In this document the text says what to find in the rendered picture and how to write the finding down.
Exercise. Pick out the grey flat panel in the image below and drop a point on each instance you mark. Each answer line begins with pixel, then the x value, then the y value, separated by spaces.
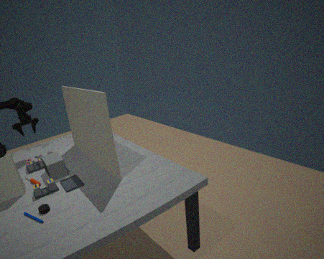
pixel 90 126

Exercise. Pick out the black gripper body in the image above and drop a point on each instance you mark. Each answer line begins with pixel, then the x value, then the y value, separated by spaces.
pixel 24 120

